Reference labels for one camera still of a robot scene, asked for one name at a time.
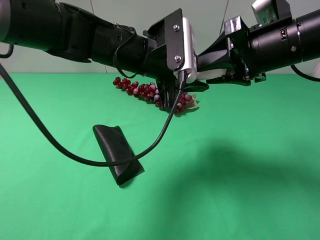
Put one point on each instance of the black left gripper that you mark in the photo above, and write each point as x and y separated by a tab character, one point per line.
164	55

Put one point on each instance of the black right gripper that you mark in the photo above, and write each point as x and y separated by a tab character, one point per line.
232	47

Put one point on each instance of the white bottle with black brush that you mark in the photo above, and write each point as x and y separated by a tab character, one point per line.
210	74

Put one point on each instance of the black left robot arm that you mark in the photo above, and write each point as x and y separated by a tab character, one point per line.
69	32

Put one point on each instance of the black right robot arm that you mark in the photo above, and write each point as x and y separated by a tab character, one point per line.
285	43

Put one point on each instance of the red artificial grape bunch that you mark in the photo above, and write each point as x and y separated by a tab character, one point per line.
150	93

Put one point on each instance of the black leather glasses case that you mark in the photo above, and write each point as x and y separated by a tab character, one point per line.
115	147

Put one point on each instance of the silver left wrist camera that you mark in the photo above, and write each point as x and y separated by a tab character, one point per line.
190	57

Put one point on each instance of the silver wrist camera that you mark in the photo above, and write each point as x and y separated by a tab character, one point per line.
190	57
271	11

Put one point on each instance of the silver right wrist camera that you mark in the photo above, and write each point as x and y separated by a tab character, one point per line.
271	11

